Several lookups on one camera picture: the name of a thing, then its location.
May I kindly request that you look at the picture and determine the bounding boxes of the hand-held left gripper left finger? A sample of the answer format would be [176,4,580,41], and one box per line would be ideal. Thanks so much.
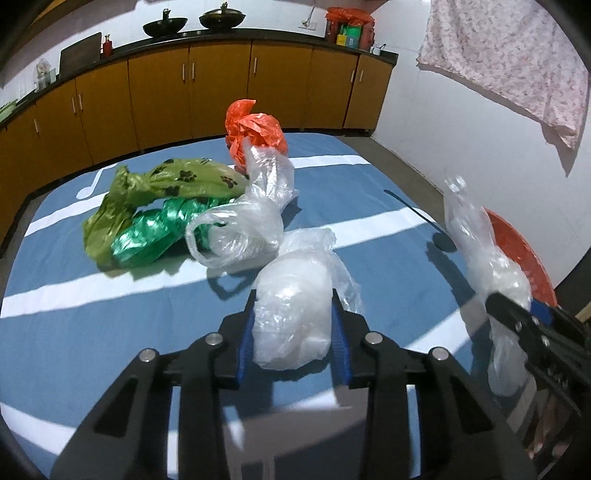
[50,290,257,480]

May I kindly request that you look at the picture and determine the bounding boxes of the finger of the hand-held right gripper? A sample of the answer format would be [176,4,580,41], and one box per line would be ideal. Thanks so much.
[485,292,583,416]
[531,301,591,370]

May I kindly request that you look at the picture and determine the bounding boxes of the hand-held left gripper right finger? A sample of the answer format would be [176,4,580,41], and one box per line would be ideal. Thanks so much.
[330,288,539,480]

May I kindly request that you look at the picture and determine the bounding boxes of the milky clear plastic bag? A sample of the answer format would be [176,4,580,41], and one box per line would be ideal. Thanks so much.
[252,227,363,371]

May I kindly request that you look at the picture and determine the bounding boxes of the red plastic basket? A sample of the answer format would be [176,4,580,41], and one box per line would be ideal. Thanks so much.
[484,208,558,308]

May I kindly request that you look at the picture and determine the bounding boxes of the shiny green plastic bag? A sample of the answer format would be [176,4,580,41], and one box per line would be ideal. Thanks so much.
[111,198,227,268]

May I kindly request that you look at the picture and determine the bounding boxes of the blue striped blanket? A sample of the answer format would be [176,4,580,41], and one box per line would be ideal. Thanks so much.
[0,131,527,480]

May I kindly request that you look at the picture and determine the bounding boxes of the olive paw print bag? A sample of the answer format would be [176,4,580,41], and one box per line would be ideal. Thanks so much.
[82,158,250,268]

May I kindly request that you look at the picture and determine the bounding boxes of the red plastic bag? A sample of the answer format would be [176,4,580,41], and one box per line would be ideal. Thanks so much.
[224,98,289,174]

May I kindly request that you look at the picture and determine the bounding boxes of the wooden lower kitchen cabinets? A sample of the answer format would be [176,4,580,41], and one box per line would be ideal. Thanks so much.
[0,39,393,245]

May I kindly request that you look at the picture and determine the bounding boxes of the pink floral hanging cloth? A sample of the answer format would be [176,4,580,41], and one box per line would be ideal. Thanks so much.
[417,0,589,151]

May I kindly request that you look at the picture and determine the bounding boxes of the dark kitchen countertop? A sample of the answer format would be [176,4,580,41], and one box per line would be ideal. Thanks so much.
[0,28,399,125]

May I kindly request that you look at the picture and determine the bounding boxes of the black wok right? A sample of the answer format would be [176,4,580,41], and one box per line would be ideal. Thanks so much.
[198,2,246,29]

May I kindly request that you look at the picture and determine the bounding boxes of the black wok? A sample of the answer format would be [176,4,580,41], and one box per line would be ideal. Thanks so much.
[198,2,246,29]
[142,9,188,38]

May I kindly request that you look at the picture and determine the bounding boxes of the glass jar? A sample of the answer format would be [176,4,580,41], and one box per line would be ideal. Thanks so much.
[34,59,57,90]

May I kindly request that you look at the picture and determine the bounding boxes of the red bag over bottles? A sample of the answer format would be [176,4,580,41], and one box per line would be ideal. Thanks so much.
[325,7,375,27]

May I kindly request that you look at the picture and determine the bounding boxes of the dark cutting board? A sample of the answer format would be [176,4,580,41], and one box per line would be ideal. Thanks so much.
[59,32,102,69]

